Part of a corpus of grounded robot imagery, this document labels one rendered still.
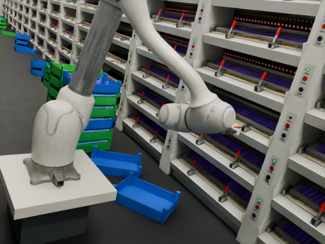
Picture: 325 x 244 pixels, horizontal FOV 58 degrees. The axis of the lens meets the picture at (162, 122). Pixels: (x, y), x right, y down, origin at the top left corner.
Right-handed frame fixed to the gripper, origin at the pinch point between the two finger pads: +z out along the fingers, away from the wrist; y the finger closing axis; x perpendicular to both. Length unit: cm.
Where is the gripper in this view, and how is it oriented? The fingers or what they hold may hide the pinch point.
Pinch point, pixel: (233, 130)
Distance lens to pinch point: 137.8
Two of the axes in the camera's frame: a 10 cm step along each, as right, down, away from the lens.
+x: 3.5, -9.1, -2.0
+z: 7.7, 1.6, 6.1
